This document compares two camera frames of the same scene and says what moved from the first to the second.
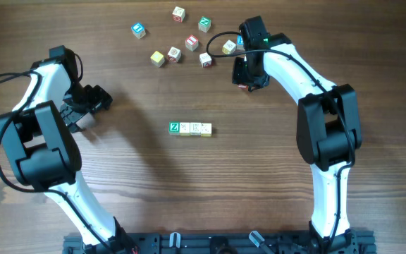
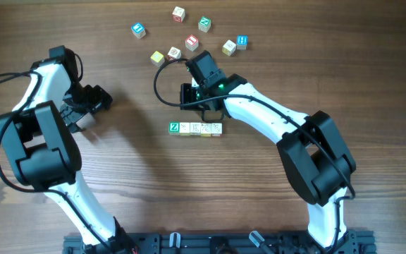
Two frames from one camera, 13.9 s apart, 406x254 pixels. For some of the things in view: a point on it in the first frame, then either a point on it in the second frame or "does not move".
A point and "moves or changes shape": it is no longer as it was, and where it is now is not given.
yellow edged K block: x=206 y=129 does not move
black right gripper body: x=242 y=74 → x=192 y=99
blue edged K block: x=195 y=129 does not move
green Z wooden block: x=174 y=128 does not move
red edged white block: x=244 y=87 moves or changes shape
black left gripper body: x=82 y=101 does not move
